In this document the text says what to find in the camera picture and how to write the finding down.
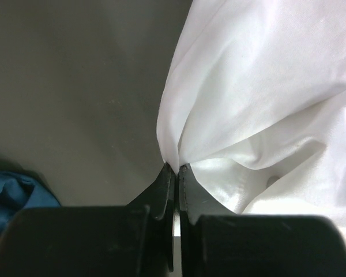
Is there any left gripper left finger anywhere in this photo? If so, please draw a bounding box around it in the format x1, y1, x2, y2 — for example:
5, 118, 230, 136
0, 164, 175, 276

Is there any white t shirt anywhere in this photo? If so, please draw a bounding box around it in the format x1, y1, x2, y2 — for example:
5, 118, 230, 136
157, 1, 346, 239

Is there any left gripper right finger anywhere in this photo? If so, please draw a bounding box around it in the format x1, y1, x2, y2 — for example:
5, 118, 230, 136
177, 165, 346, 276

